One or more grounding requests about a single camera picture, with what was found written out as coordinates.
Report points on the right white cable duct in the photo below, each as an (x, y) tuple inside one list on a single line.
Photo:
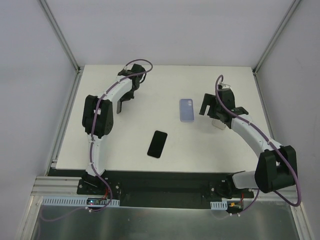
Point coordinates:
[(219, 205)]

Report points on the beige translucent phone case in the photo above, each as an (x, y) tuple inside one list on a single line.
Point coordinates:
[(219, 124)]

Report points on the left aluminium frame post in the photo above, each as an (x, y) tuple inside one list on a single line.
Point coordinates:
[(59, 34)]

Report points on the aluminium frame post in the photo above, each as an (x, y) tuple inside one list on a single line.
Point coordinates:
[(276, 35), (59, 34)]

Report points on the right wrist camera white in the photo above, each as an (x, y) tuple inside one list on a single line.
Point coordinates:
[(222, 85)]

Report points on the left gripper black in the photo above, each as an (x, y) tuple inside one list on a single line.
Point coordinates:
[(126, 97)]

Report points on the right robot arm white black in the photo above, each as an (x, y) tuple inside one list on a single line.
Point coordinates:
[(276, 167)]

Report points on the right aluminium frame post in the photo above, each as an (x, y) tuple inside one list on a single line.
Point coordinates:
[(276, 35)]

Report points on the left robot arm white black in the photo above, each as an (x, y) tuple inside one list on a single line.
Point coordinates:
[(98, 118)]

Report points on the left white cable duct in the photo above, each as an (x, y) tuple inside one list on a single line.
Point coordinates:
[(79, 202)]

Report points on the aluminium rail front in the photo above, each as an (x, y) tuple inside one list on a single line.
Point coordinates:
[(67, 187)]

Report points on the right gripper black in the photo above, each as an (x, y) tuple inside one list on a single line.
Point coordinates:
[(208, 105)]

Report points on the white cable duct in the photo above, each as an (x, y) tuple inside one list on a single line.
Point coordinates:
[(79, 202), (219, 205)]

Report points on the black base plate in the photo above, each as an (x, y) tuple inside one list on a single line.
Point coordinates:
[(147, 189)]

